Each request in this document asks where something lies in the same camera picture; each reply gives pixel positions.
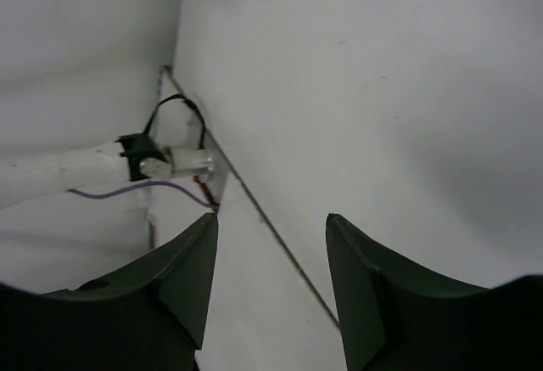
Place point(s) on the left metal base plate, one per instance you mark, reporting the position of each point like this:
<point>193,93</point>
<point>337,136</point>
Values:
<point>218,180</point>

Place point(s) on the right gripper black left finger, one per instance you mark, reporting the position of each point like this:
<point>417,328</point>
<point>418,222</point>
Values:
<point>148,315</point>

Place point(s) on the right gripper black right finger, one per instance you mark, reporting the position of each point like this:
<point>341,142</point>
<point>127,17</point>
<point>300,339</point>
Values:
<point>395,314</point>

